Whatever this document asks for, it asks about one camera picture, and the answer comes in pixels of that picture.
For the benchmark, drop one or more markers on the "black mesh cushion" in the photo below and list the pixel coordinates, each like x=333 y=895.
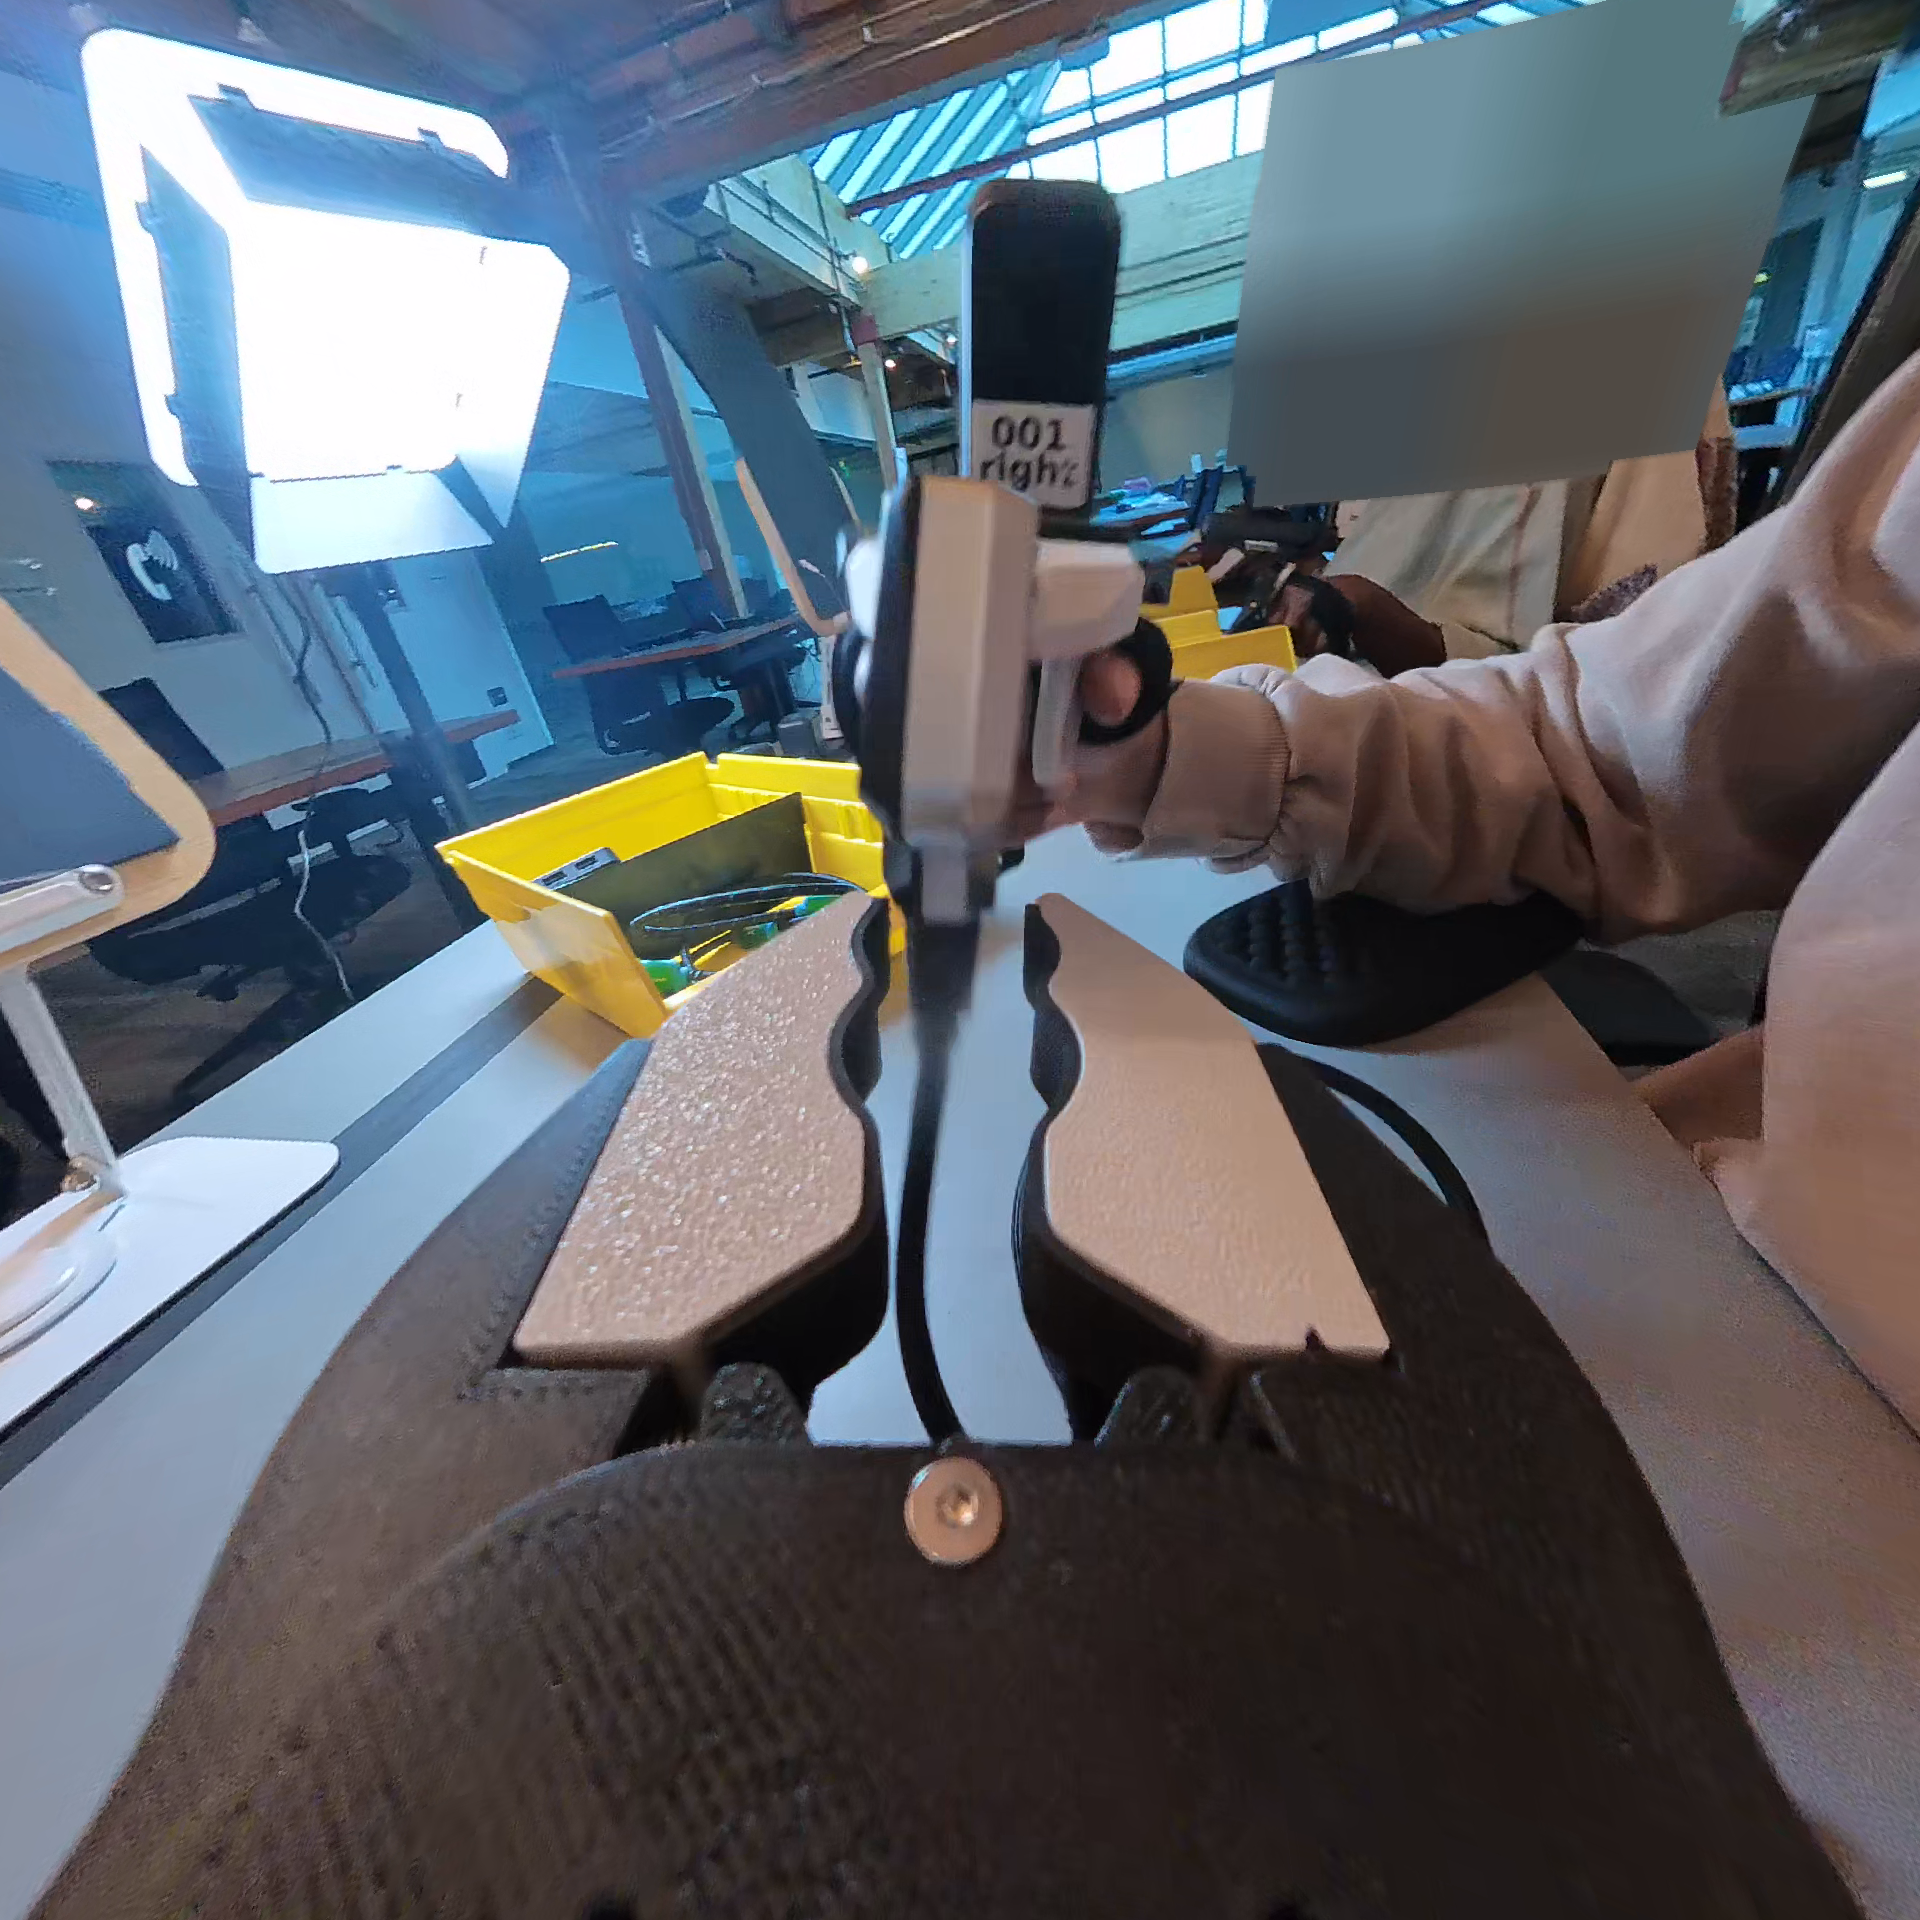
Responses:
x=1382 y=961

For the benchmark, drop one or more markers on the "black office chair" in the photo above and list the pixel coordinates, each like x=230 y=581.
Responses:
x=254 y=886

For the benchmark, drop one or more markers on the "black board with wooden rim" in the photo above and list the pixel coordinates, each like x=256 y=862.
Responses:
x=76 y=781

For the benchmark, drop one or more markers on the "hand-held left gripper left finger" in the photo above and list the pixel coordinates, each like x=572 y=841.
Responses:
x=705 y=1185

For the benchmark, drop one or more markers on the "wooden desk with black legs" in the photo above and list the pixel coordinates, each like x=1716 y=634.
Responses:
x=674 y=653

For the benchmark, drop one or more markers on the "person's right forearm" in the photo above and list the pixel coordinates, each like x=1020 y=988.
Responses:
x=1576 y=750

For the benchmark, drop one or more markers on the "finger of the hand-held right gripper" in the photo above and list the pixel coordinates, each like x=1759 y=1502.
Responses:
x=860 y=585
x=1079 y=592

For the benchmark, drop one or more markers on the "black bin divider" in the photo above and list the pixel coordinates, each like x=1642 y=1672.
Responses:
x=690 y=855

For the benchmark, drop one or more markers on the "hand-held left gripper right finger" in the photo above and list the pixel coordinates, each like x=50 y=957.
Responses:
x=1184 y=1185

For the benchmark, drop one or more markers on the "yellow plastic bin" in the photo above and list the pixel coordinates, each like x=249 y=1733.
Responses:
x=585 y=945
x=1231 y=638

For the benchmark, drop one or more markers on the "white stand base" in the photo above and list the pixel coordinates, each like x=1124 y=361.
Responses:
x=194 y=1201

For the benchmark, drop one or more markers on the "person's right hand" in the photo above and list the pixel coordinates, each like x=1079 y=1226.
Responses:
x=1125 y=781

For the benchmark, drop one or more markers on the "dark phone icon sign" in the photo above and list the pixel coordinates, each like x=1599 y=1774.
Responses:
x=158 y=570

